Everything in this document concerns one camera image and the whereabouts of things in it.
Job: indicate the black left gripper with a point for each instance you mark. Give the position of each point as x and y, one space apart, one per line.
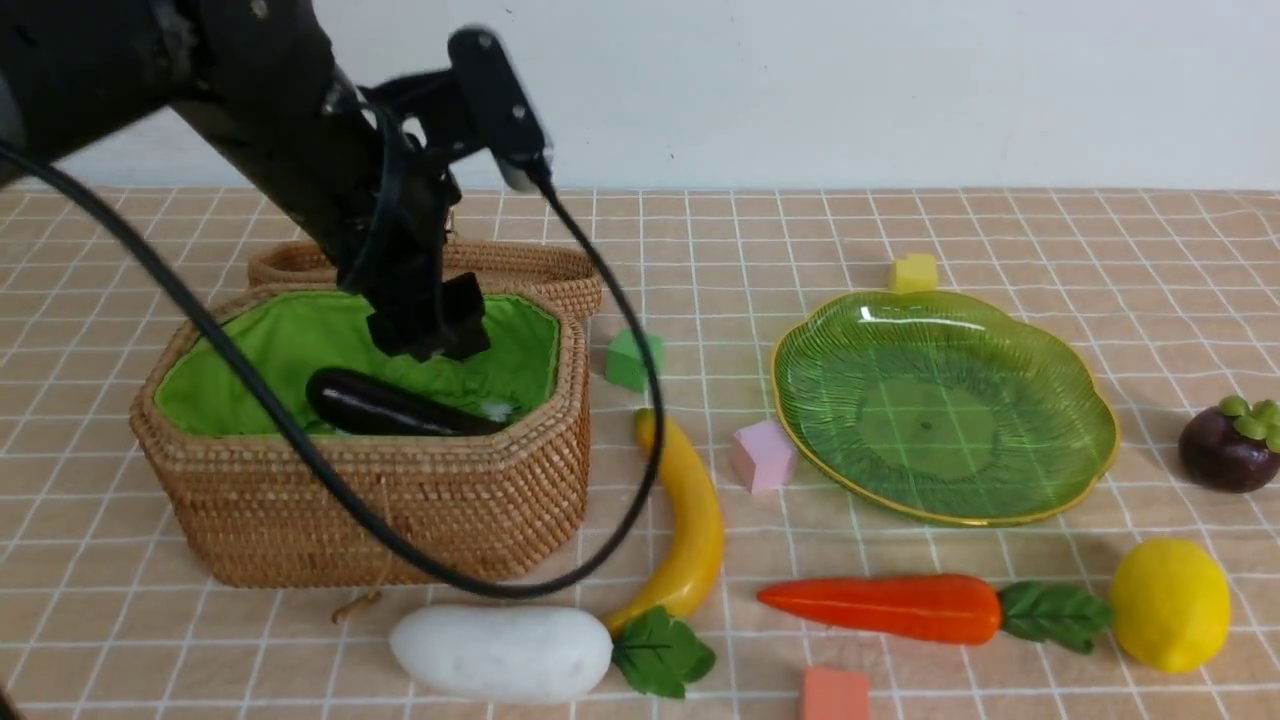
394 258

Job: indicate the dark purple eggplant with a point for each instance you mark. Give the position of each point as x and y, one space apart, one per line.
357 403

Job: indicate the white radish with leaves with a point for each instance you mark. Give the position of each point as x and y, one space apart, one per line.
545 655

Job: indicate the yellow banana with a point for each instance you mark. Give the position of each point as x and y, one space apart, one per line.
684 580

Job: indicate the orange carrot with leaves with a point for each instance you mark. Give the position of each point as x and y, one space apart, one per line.
947 608

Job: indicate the yellow lemon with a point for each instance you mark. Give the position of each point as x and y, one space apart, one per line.
1172 605

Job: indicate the dark purple mangosteen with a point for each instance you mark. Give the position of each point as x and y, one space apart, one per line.
1232 446

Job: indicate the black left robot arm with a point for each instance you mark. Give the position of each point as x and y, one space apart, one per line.
364 172

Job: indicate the green foam cube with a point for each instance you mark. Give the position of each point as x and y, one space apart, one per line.
624 362

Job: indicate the woven wicker basket green lining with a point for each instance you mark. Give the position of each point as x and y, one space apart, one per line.
255 516

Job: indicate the pink foam cube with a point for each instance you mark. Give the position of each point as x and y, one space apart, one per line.
763 456

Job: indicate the yellow foam cube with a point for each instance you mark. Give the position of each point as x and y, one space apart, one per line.
914 272

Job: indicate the green glass leaf plate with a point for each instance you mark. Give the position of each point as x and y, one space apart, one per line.
943 408

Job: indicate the orange foam cube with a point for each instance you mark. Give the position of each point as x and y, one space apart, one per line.
833 694

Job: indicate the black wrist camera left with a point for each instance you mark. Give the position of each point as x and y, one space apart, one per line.
476 104

